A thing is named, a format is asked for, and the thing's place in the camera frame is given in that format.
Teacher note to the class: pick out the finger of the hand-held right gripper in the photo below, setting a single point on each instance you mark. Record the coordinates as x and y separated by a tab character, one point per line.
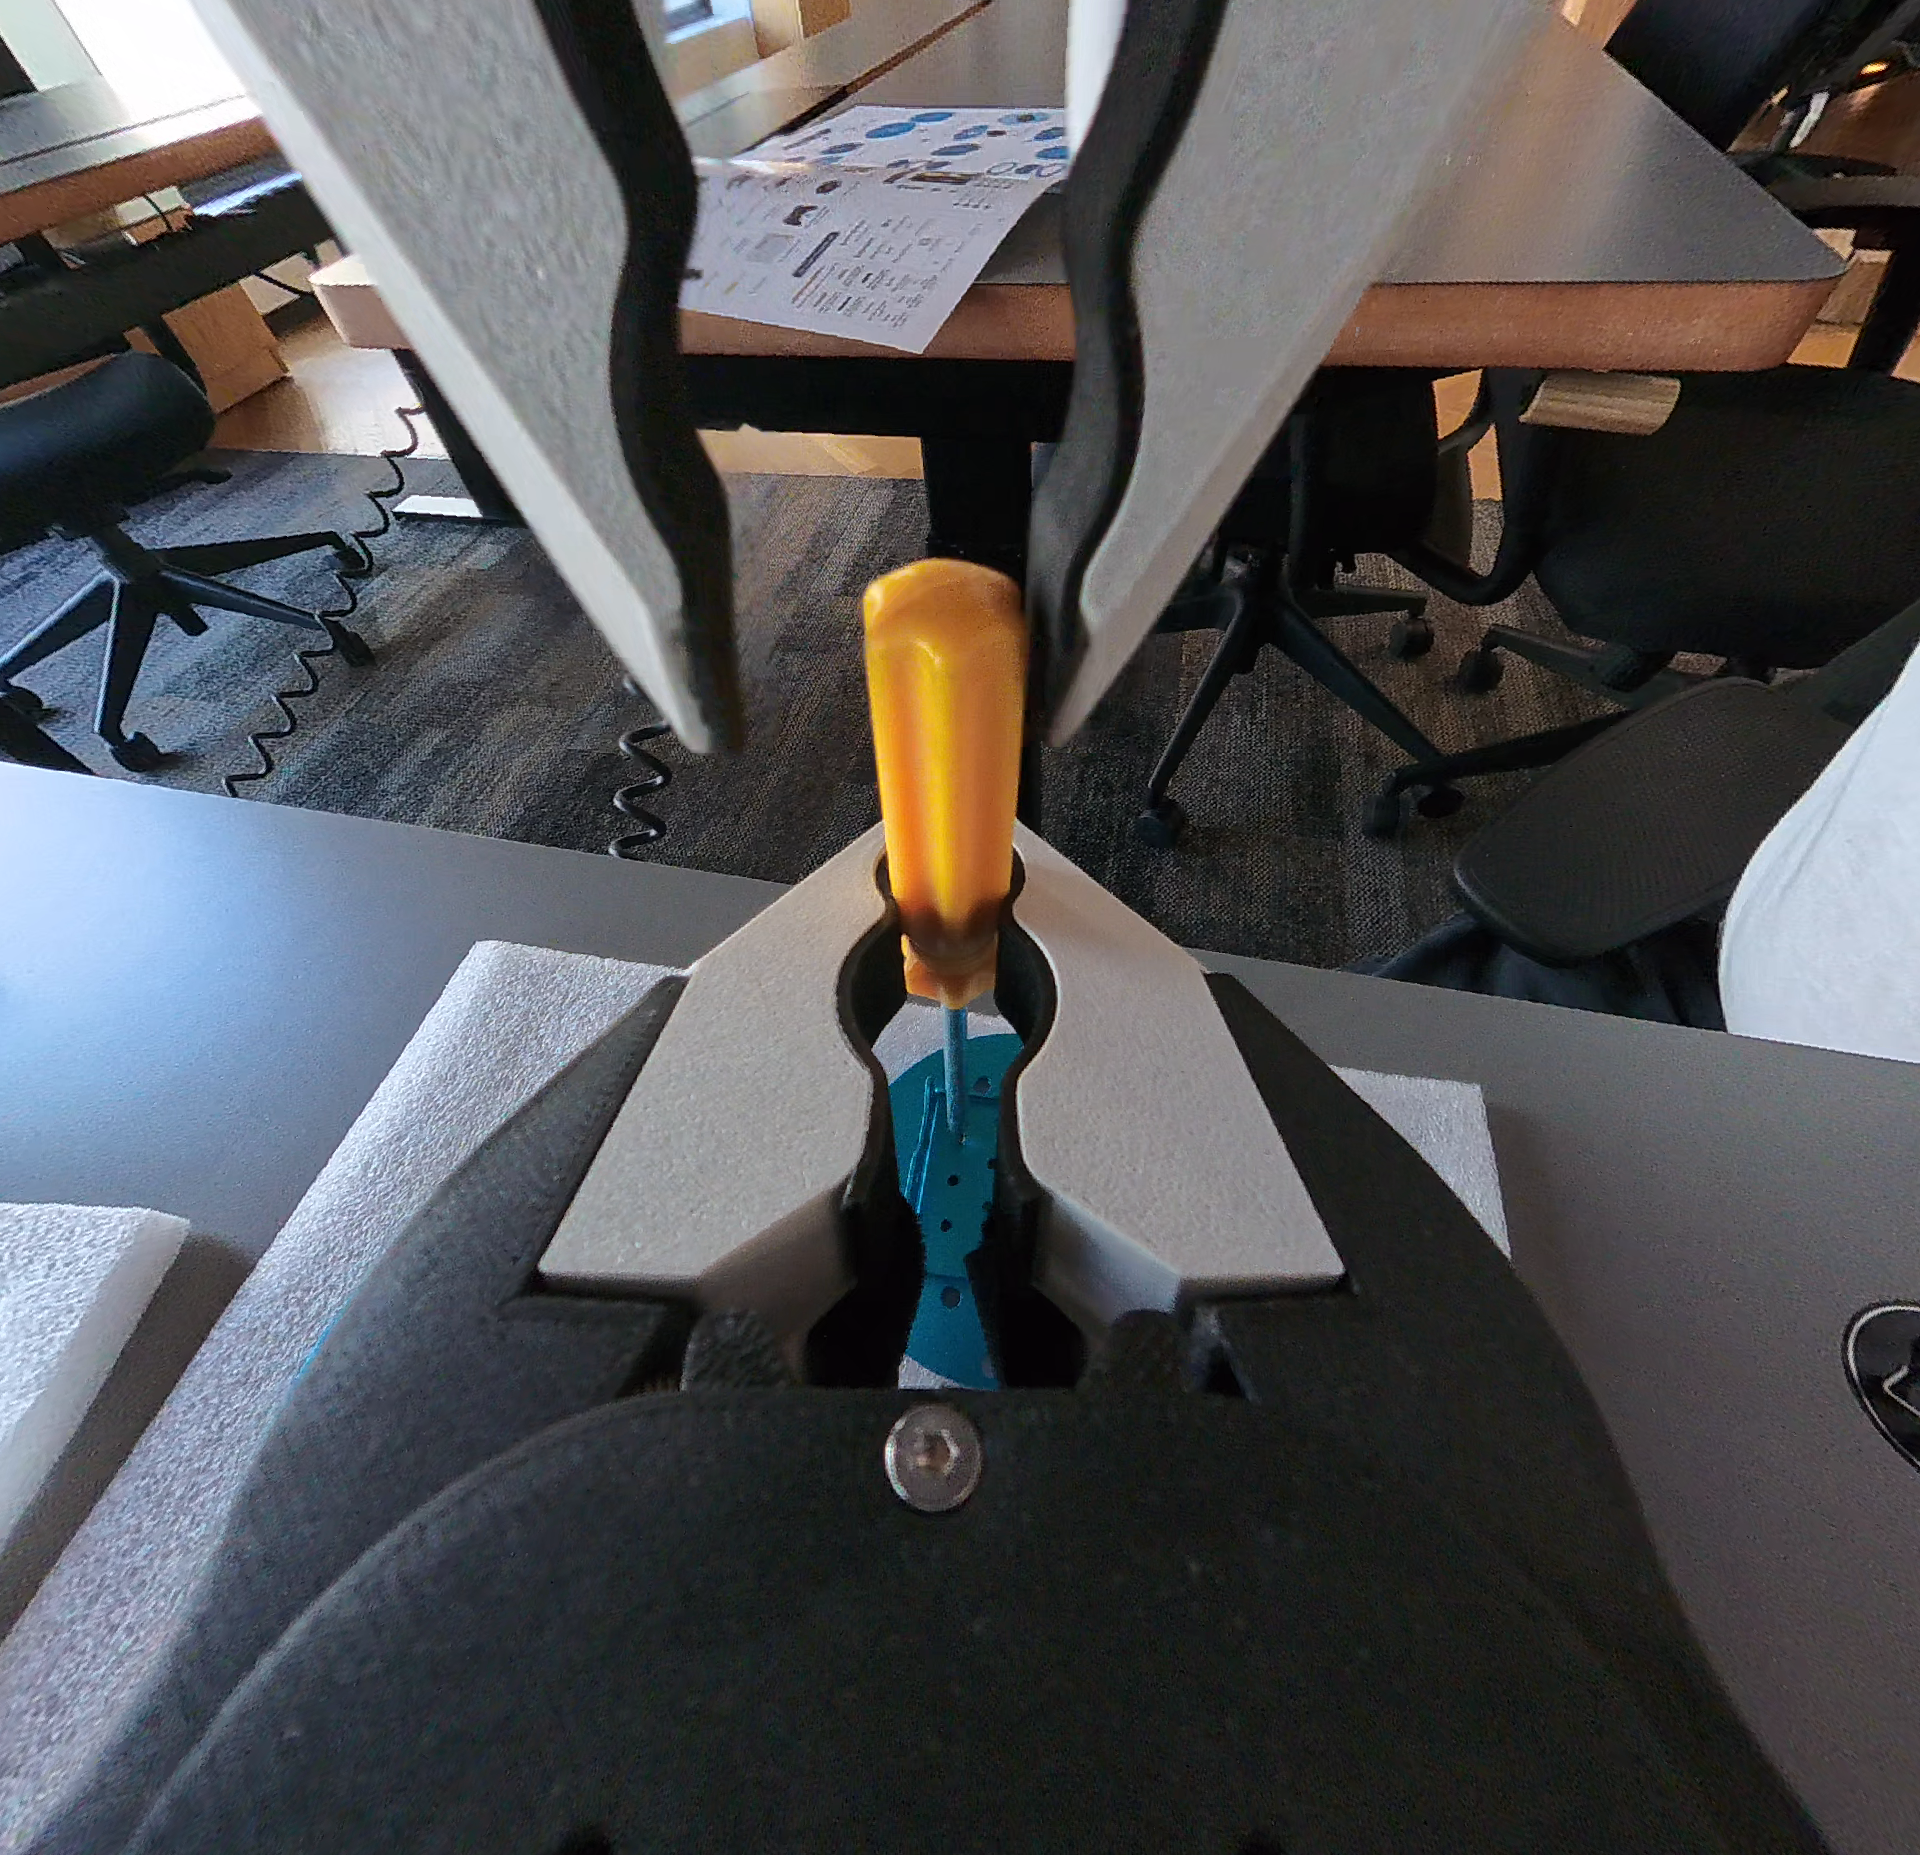
1292	160
449	205

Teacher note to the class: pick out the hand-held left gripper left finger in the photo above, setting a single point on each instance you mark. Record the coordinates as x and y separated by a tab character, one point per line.
705	1135

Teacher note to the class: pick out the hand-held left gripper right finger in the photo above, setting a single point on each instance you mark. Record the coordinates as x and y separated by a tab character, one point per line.
1169	1135

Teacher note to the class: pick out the blue round plate with bracket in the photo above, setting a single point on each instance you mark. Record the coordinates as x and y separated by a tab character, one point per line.
947	1299

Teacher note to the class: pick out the wood-edged background desk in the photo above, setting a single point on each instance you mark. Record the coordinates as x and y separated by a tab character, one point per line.
1501	205
104	160

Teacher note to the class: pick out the grey desk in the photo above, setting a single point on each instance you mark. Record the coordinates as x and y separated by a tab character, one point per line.
301	894

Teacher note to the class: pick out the round black desk control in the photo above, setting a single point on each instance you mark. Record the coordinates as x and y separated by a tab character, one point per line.
1890	1374

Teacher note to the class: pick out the white foam sheet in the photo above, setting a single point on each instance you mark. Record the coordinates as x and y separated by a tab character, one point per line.
495	1014

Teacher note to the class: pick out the brown cardboard box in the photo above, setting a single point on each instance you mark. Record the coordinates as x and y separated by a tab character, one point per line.
226	348

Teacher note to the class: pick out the printed paper sheet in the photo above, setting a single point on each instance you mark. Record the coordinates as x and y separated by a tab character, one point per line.
871	250

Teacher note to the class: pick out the person's white shirt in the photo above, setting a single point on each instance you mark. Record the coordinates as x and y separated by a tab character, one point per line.
1830	910

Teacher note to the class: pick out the white foam frame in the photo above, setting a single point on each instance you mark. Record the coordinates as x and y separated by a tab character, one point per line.
76	1314

